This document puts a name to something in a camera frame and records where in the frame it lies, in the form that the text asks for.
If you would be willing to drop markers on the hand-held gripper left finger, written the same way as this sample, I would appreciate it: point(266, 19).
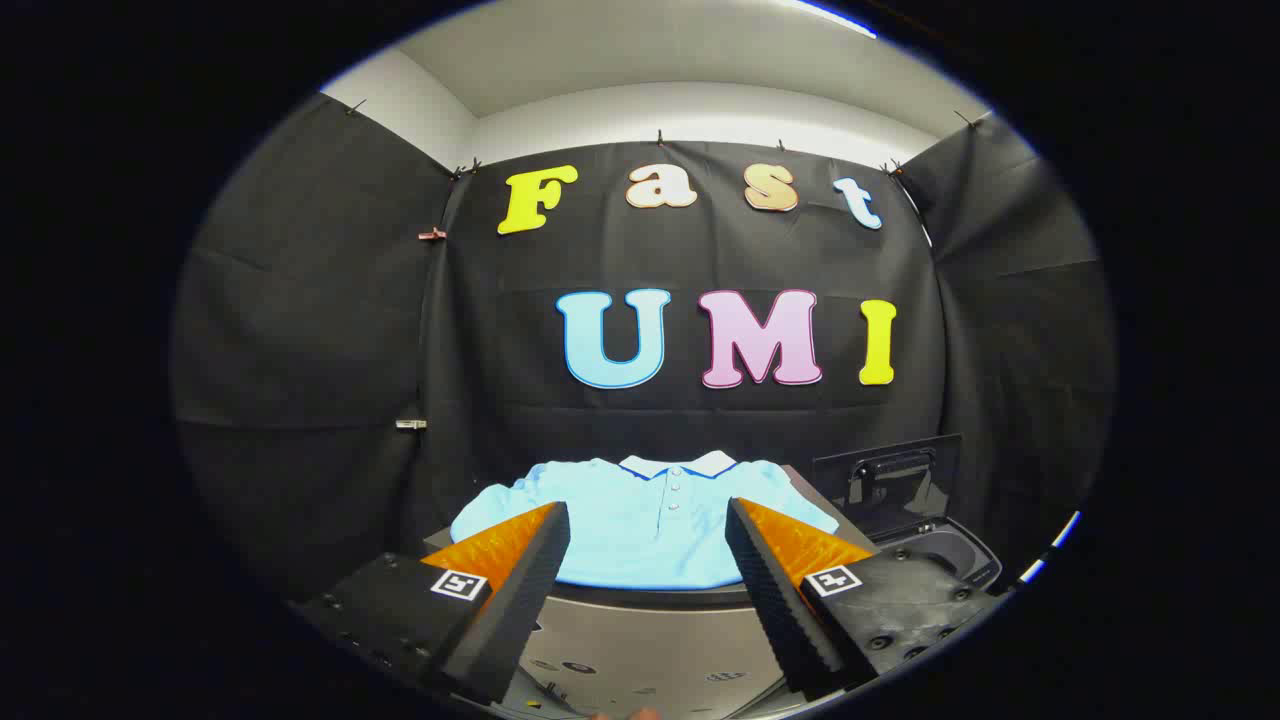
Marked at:
point(520, 610)

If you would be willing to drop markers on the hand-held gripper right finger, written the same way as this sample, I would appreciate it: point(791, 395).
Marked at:
point(775, 600)

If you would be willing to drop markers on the light blue polo shirt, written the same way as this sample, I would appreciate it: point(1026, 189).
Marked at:
point(640, 530)

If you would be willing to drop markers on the dark glass washing machine lid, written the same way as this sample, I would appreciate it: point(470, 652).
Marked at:
point(890, 480)

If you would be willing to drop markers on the silver clip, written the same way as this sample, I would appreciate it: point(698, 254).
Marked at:
point(410, 424)

